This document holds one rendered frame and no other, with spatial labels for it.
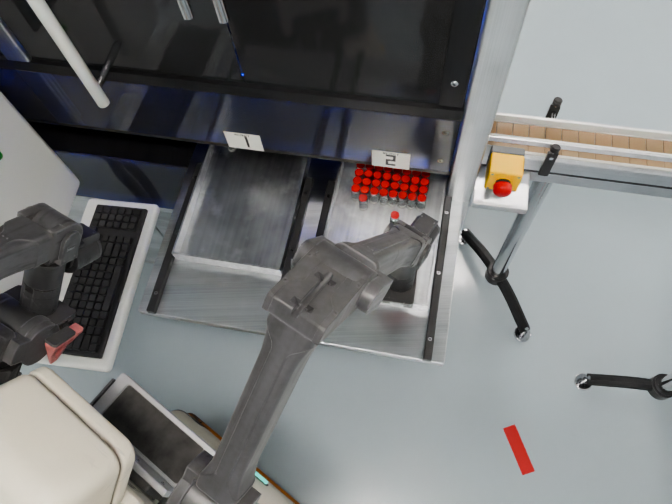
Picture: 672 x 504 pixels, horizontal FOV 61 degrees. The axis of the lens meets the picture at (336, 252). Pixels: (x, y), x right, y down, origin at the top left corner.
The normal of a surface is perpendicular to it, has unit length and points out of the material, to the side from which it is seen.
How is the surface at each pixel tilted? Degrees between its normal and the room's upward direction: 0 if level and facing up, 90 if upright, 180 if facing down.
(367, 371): 0
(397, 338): 0
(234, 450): 47
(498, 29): 90
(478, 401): 0
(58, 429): 42
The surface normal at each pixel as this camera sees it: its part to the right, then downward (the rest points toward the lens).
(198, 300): -0.07, -0.42
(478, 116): -0.19, 0.90
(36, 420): 0.36, -0.81
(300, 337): -0.42, 0.29
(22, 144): 0.99, 0.10
